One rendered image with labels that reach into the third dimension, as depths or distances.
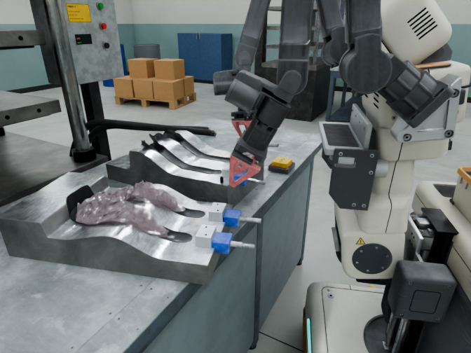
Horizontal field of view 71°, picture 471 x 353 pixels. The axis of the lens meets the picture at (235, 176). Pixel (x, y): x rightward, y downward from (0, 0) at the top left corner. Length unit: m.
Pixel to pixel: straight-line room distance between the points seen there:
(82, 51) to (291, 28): 1.15
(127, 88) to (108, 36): 4.45
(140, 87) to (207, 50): 2.57
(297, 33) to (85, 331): 0.66
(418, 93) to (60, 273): 0.82
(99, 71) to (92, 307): 1.18
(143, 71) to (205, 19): 3.07
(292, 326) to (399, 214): 0.97
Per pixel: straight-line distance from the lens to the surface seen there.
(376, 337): 1.44
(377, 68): 0.64
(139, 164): 1.13
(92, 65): 1.67
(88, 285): 0.81
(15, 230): 0.92
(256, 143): 0.68
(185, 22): 9.09
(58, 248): 0.87
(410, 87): 0.68
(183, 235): 0.81
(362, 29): 0.65
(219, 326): 1.16
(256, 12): 1.06
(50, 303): 0.80
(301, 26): 0.65
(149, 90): 5.90
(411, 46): 0.82
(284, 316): 1.78
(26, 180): 1.44
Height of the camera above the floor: 1.31
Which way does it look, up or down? 25 degrees down
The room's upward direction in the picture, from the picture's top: straight up
